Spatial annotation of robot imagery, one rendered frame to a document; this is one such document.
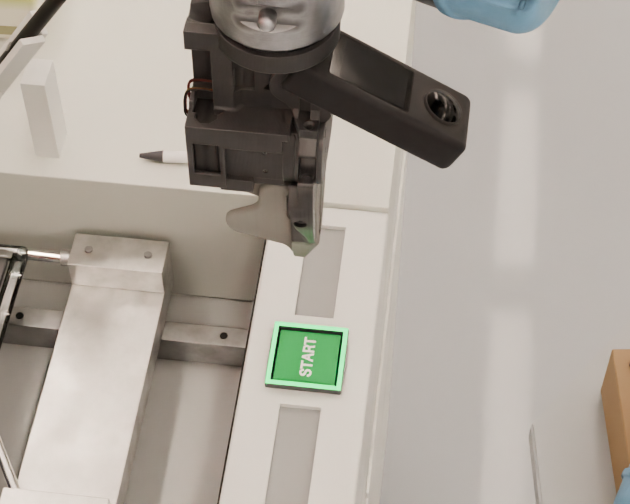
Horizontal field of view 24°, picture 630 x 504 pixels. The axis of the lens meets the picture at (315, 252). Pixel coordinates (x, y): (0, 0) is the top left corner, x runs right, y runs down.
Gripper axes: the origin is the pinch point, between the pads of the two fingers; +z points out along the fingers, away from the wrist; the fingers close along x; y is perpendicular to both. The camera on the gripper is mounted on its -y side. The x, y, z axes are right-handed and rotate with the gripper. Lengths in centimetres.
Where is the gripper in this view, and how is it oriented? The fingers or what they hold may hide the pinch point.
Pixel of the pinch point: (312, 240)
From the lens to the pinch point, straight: 96.9
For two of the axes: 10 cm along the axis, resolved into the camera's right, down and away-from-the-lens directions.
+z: -0.1, 6.2, 7.9
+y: -9.9, -1.0, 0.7
